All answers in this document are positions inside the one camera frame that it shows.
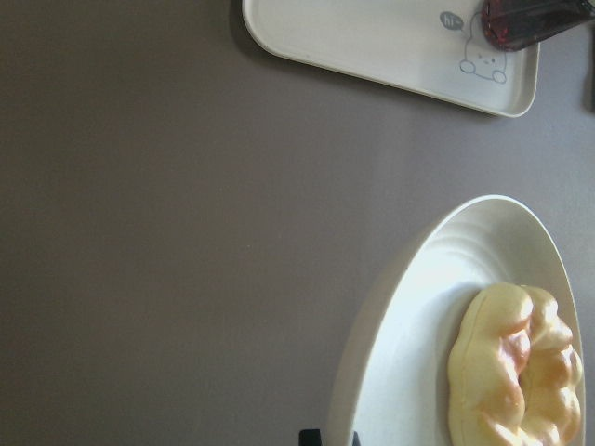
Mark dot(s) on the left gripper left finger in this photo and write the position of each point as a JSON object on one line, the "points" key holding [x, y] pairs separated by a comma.
{"points": [[309, 437]]}

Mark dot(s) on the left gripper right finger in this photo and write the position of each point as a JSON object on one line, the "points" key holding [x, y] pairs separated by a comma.
{"points": [[355, 439]]}

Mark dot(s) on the twisted glazed donut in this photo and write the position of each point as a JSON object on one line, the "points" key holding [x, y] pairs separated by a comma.
{"points": [[513, 371]]}

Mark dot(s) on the cream rabbit tray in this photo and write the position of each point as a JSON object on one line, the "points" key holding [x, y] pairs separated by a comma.
{"points": [[433, 48]]}

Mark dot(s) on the dark tea bottle on tray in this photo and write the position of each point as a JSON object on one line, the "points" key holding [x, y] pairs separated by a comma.
{"points": [[513, 25]]}

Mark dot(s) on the white round plate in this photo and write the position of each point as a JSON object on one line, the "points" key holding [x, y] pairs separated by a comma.
{"points": [[391, 385]]}

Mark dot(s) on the grey folded cloth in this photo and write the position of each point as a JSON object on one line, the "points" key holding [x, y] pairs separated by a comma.
{"points": [[588, 100]]}

